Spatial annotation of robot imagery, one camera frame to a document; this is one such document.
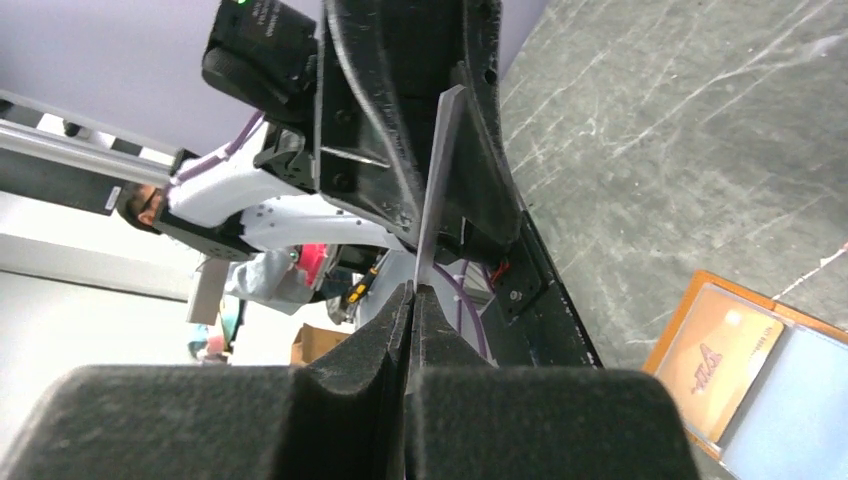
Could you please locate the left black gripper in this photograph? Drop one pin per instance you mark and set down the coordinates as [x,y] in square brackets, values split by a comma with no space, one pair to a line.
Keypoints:
[264,54]

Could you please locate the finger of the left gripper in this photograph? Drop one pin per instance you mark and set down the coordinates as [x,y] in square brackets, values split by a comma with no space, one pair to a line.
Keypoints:
[481,217]

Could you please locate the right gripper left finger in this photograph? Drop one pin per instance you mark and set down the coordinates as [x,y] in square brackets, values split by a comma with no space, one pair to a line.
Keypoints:
[339,417]

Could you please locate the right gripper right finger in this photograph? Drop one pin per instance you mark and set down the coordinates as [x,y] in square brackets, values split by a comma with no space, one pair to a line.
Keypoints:
[467,419]

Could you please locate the white striped credit card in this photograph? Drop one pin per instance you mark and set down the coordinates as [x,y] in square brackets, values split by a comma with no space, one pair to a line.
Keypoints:
[450,108]

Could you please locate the gold credit card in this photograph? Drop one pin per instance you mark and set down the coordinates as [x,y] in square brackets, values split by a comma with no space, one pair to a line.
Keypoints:
[714,357]

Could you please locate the orange leather card holder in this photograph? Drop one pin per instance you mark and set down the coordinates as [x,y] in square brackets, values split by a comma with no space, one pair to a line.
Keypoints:
[761,387]

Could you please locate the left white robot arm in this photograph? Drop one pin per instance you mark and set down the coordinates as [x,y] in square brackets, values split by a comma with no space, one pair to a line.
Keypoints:
[261,195]

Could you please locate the person with glasses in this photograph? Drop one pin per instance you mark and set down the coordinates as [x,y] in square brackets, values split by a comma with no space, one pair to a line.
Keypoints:
[268,278]

